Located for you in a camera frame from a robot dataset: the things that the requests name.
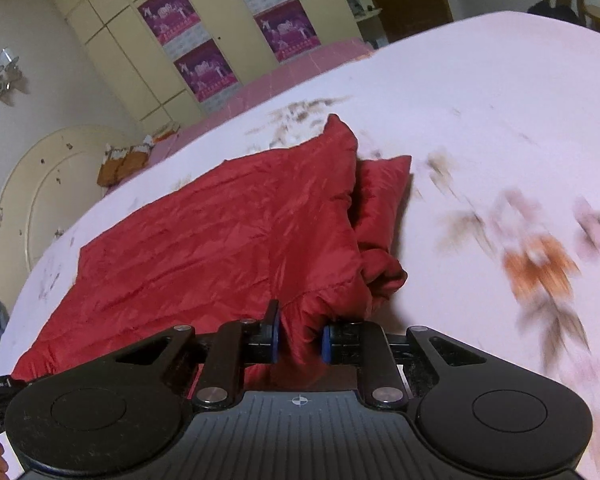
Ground red padded jacket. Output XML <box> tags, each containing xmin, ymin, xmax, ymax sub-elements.
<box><xmin>12</xmin><ymin>116</ymin><xmax>411</xmax><ymax>390</ymax></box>

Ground dark clothes on chair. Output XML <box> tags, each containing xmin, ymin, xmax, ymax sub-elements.
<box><xmin>528</xmin><ymin>0</ymin><xmax>581</xmax><ymax>25</ymax></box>

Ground white floral bed sheet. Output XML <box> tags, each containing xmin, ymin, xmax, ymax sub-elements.
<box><xmin>0</xmin><ymin>12</ymin><xmax>600</xmax><ymax>479</ymax></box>

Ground cream curved headboard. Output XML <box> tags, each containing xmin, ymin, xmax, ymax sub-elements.
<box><xmin>0</xmin><ymin>125</ymin><xmax>135</xmax><ymax>311</ymax></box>

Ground bottom left purple poster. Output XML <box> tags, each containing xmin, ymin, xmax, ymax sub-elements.
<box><xmin>174</xmin><ymin>40</ymin><xmax>238</xmax><ymax>103</ymax></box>

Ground pink checked bed cover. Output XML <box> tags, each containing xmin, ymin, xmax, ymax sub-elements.
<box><xmin>145</xmin><ymin>38</ymin><xmax>374</xmax><ymax>169</ymax></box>

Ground bottom right purple poster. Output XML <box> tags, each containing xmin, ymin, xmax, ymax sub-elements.
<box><xmin>254</xmin><ymin>0</ymin><xmax>321</xmax><ymax>63</ymax></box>

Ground cream wardrobe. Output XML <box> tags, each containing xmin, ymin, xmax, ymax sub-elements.
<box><xmin>52</xmin><ymin>0</ymin><xmax>364</xmax><ymax>132</ymax></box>

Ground cream corner shelf unit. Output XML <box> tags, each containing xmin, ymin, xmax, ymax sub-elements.
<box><xmin>347</xmin><ymin>0</ymin><xmax>388</xmax><ymax>50</ymax></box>

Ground top left purple poster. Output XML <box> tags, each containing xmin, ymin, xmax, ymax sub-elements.
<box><xmin>137</xmin><ymin>0</ymin><xmax>200</xmax><ymax>46</ymax></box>

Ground wall lamp fixture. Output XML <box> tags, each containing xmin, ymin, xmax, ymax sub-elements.
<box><xmin>0</xmin><ymin>48</ymin><xmax>22</xmax><ymax>99</ymax></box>

